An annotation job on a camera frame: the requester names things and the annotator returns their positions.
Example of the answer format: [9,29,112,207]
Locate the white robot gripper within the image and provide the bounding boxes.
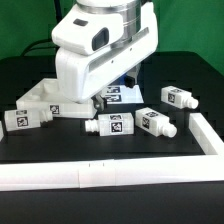
[56,2,158,111]

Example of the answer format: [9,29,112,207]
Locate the white square tabletop part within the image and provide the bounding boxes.
[16,78,96,119]

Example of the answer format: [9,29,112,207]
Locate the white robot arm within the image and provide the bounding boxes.
[52,0,158,109]

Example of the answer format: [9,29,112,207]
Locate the white sheet with markers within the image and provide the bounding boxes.
[102,85,143,104]

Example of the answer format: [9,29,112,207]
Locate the white U-shaped fence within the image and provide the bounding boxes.
[0,113,224,191]

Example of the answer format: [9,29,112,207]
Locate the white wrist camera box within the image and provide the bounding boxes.
[51,8,111,56]

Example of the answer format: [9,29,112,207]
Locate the black cables behind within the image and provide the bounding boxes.
[20,0,64,57]

